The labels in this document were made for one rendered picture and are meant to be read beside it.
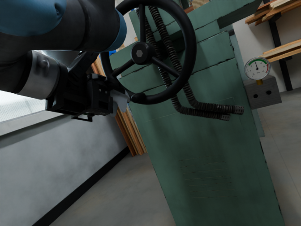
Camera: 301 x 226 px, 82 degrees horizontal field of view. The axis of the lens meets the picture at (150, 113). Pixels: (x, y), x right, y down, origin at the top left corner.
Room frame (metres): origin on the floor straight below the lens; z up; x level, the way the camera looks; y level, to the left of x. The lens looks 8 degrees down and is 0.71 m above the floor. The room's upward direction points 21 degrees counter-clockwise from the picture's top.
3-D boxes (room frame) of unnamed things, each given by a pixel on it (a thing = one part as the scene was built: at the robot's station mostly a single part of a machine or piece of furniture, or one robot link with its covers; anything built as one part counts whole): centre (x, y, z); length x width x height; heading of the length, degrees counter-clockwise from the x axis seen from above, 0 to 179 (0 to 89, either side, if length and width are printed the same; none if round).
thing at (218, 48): (0.91, -0.25, 0.76); 0.57 x 0.45 x 0.09; 153
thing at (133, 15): (0.62, -0.14, 0.91); 0.15 x 0.14 x 0.09; 63
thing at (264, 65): (0.50, -0.33, 0.65); 0.06 x 0.04 x 0.08; 63
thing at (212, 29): (0.75, -0.17, 0.82); 0.40 x 0.21 x 0.04; 63
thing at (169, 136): (0.91, -0.25, 0.35); 0.58 x 0.45 x 0.71; 153
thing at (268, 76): (0.56, -0.36, 0.58); 0.12 x 0.08 x 0.08; 153
